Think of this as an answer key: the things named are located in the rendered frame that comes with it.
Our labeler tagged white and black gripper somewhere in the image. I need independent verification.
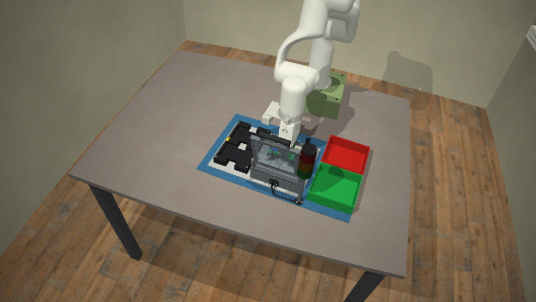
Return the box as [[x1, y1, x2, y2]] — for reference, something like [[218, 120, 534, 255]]
[[278, 119, 302, 147]]

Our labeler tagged green bin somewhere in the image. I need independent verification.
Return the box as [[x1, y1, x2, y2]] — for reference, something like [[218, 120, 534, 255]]
[[306, 162, 363, 215]]

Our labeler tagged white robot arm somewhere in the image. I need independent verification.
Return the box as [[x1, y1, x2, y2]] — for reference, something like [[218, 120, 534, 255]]
[[262, 0, 361, 125]]

